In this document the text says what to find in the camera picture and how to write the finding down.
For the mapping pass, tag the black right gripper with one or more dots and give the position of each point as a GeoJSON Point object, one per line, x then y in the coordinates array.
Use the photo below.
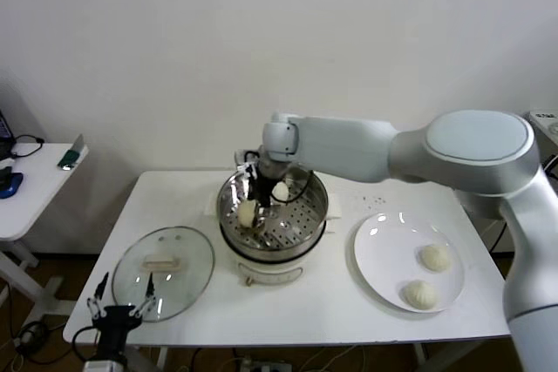
{"type": "Point", "coordinates": [263, 189]}

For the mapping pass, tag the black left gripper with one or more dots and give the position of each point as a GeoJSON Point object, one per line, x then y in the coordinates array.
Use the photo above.
{"type": "Point", "coordinates": [114, 319]}

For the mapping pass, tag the white steamed baozi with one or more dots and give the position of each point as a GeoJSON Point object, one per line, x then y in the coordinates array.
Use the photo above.
{"type": "Point", "coordinates": [247, 214]}
{"type": "Point", "coordinates": [281, 190]}
{"type": "Point", "coordinates": [434, 257]}
{"type": "Point", "coordinates": [419, 295]}

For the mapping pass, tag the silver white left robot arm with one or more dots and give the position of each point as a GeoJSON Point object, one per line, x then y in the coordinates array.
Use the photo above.
{"type": "Point", "coordinates": [109, 361]}

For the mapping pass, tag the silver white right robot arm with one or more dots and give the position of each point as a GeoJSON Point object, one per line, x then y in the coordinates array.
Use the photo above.
{"type": "Point", "coordinates": [349, 150]}

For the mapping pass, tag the stainless steel steamer basket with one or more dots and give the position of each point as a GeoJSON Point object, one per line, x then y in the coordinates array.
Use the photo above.
{"type": "Point", "coordinates": [305, 219]}

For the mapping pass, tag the white electric cooking pot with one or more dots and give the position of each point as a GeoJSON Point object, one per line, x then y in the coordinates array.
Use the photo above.
{"type": "Point", "coordinates": [266, 272]}

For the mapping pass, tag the white side table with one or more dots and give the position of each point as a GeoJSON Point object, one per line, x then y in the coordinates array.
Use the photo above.
{"type": "Point", "coordinates": [39, 189]}

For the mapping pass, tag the white round plate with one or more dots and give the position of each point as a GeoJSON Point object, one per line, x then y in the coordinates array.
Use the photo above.
{"type": "Point", "coordinates": [383, 254]}

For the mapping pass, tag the green and grey phone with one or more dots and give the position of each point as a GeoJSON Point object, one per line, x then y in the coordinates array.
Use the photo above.
{"type": "Point", "coordinates": [70, 155]}

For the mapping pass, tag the blue handheld device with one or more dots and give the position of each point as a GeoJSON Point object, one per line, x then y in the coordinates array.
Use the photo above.
{"type": "Point", "coordinates": [12, 184]}

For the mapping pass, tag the white floor power strip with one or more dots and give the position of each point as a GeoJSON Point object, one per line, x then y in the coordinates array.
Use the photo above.
{"type": "Point", "coordinates": [266, 366]}

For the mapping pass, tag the black laptop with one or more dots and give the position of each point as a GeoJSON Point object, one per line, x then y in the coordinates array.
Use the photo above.
{"type": "Point", "coordinates": [3, 128]}

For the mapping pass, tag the white desk with label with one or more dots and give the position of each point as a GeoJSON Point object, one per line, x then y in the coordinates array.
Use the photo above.
{"type": "Point", "coordinates": [549, 117]}

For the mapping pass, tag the clear round object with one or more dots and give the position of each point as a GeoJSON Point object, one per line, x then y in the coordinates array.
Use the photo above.
{"type": "Point", "coordinates": [553, 130]}

